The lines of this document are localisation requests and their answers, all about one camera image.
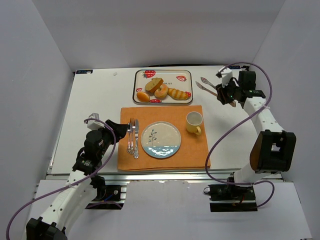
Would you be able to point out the left blue corner label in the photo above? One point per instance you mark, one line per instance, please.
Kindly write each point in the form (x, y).
(84, 71)

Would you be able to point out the small round bun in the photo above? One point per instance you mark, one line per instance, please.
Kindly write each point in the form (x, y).
(143, 96)

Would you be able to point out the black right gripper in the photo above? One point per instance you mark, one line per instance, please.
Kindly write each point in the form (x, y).
(224, 94)

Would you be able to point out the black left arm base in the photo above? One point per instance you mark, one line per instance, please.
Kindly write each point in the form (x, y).
(108, 196)

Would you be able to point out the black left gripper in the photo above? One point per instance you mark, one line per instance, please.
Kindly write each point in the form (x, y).
(116, 129)

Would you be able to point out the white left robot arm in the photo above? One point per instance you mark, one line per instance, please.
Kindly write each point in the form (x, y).
(82, 186)

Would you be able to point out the aluminium front rail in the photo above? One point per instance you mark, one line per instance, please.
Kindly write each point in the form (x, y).
(162, 175)

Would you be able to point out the striped long bread roll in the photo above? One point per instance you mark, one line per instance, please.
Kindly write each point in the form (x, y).
(177, 94)

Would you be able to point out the silver knife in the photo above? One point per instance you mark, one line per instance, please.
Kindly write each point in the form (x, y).
(136, 148)

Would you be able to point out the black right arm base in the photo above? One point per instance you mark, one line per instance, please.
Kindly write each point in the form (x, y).
(231, 198)

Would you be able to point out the strawberry pattern tray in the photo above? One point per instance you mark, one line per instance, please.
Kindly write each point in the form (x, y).
(178, 79)

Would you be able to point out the blue corner label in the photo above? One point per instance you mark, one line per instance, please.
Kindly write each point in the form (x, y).
(84, 71)
(235, 67)

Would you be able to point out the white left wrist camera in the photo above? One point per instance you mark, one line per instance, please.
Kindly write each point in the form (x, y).
(93, 124)

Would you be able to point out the sliced loaf bread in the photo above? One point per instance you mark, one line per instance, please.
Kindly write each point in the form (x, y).
(154, 84)

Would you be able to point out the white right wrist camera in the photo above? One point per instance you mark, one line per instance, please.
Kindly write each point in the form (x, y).
(225, 74)

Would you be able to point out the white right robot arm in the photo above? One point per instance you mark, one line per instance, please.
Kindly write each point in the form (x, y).
(273, 150)

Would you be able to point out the ceramic plate with leaf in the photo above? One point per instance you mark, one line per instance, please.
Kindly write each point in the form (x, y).
(161, 140)

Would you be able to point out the orange placemat cloth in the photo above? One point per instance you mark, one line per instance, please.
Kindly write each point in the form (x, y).
(192, 153)

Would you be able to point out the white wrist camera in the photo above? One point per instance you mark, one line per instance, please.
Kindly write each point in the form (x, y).
(225, 74)
(93, 124)

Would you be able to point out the right blue corner label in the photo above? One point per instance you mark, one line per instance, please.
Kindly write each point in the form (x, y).
(235, 67)

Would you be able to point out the glazed donut bagel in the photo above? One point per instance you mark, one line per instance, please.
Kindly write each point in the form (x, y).
(161, 92)

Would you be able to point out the yellow mug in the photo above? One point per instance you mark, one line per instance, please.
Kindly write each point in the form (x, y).
(193, 122)

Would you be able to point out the silver fork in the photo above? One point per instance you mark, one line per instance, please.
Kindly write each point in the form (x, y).
(132, 121)

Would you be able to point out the silver spoon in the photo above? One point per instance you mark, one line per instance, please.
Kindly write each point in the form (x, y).
(129, 130)

